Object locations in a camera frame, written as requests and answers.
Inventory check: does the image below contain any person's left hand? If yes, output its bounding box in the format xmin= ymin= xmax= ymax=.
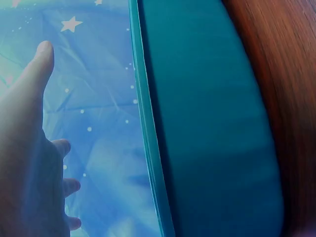
xmin=0 ymin=40 xmax=82 ymax=237

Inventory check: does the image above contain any teal tray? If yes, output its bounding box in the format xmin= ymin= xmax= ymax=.
xmin=128 ymin=0 xmax=286 ymax=237

